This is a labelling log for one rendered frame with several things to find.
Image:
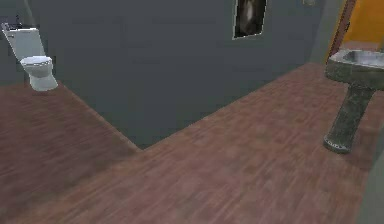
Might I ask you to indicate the small dark object on toilet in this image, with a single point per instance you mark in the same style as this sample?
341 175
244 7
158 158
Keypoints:
9 25

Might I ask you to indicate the grey pedestal sink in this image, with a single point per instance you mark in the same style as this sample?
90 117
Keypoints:
353 96

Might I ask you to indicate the dark framed wall picture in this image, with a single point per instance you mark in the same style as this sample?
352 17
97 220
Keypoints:
249 17

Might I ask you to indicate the brown room door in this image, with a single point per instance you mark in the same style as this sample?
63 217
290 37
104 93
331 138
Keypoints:
343 28

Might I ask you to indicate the white toilet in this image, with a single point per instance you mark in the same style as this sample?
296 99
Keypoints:
35 56

